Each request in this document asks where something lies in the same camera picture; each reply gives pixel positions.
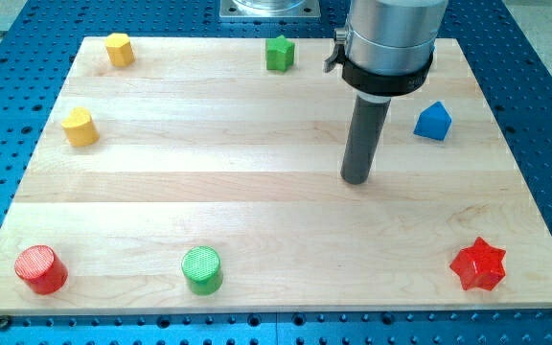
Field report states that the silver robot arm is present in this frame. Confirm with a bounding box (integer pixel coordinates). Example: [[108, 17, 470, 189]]
[[323, 0, 448, 103]]

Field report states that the blue triangle block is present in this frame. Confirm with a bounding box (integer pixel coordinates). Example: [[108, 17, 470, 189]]
[[413, 102, 452, 141]]

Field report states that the light wooden board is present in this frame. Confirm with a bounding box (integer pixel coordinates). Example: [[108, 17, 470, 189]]
[[0, 37, 552, 315]]

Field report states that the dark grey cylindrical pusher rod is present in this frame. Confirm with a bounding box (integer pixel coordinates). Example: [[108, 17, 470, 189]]
[[340, 94, 391, 185]]

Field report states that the green cylinder block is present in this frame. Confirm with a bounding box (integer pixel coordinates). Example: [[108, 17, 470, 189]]
[[181, 246, 223, 295]]

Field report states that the green star block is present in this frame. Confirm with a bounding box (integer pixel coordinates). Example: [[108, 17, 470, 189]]
[[265, 35, 295, 72]]

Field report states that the yellow hexagon block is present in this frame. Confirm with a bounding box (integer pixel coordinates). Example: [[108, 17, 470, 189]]
[[104, 33, 135, 67]]

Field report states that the yellow heart block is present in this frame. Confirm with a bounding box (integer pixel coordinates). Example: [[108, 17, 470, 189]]
[[61, 106, 100, 147]]

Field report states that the red star block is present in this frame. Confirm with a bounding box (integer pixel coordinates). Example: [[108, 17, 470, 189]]
[[449, 237, 506, 291]]

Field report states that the red cylinder block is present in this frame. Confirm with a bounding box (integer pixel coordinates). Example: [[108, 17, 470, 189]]
[[14, 244, 68, 295]]

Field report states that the blue perforated metal table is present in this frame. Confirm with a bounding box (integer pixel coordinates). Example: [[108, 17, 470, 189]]
[[0, 1, 552, 344]]

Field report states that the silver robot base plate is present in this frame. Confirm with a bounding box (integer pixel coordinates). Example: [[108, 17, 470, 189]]
[[219, 0, 321, 19]]

